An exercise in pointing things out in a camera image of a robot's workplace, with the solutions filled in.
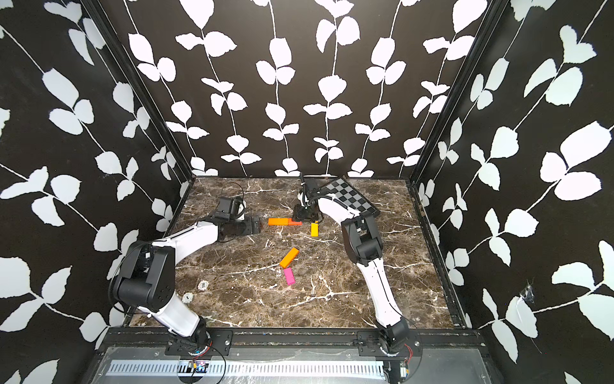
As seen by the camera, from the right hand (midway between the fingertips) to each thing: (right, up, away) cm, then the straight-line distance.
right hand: (294, 215), depth 103 cm
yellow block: (+9, -6, -2) cm, 11 cm away
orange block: (-7, -3, +1) cm, 8 cm away
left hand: (-16, -2, -8) cm, 18 cm away
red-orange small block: (-1, -3, 0) cm, 3 cm away
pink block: (0, -22, -15) cm, 26 cm away
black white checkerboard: (+24, +10, +10) cm, 28 cm away
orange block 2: (-1, -16, -10) cm, 19 cm away
